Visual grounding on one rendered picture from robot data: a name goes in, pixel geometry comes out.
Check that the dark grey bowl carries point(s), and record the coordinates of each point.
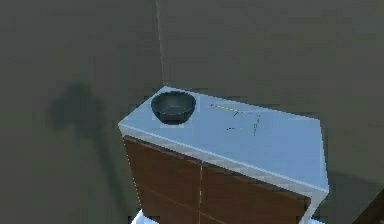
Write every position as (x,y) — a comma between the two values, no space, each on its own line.
(173,107)

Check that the yellow pencil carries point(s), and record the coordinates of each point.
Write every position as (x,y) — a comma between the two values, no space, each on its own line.
(225,108)

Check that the white top brown cupboard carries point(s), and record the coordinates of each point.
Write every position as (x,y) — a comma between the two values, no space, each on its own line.
(233,160)

